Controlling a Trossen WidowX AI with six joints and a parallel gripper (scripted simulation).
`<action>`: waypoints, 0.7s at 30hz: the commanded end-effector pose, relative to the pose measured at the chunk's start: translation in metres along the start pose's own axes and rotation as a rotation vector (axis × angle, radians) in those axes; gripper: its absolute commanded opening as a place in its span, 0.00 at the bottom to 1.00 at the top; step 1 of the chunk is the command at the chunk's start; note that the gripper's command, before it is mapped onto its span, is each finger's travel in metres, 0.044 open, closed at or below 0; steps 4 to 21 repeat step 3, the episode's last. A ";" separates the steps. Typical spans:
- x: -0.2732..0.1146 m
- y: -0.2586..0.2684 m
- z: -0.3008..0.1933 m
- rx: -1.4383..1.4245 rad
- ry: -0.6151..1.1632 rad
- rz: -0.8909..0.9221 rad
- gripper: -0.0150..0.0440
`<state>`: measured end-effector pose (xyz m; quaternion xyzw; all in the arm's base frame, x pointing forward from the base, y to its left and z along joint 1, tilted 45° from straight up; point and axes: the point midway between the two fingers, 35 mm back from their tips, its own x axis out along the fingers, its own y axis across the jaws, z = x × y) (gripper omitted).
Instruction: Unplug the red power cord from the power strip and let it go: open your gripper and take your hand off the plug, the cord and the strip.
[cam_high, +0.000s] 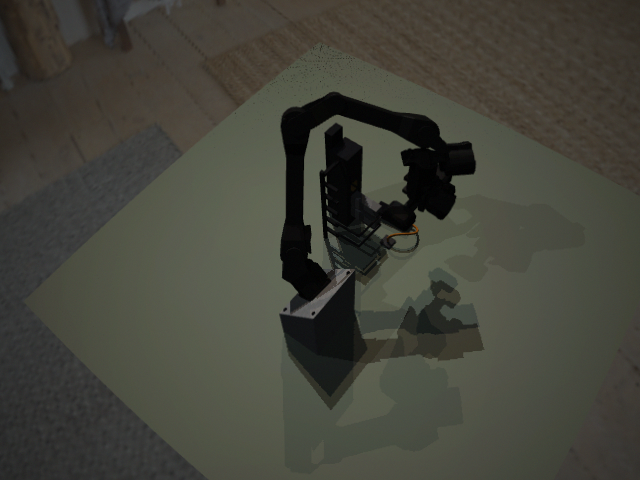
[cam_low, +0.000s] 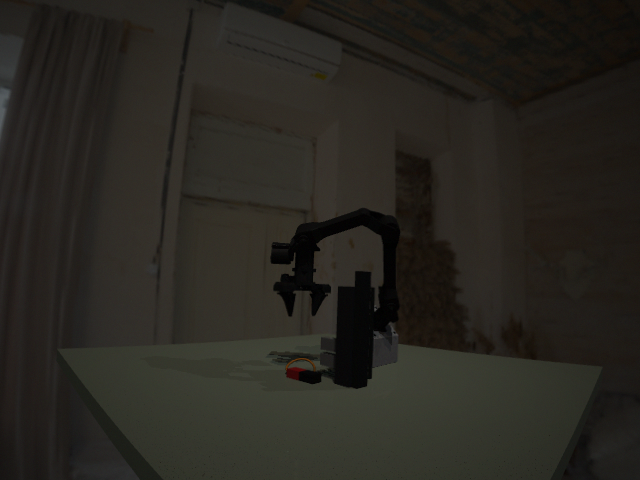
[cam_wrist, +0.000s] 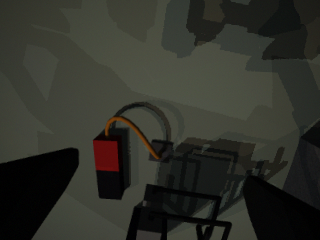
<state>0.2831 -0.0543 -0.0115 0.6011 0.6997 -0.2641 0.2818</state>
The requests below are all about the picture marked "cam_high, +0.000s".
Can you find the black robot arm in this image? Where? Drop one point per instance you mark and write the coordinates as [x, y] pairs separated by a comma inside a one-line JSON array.
[[306, 276]]

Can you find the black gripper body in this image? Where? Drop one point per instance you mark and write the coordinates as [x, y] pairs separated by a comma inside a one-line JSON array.
[[403, 216]]

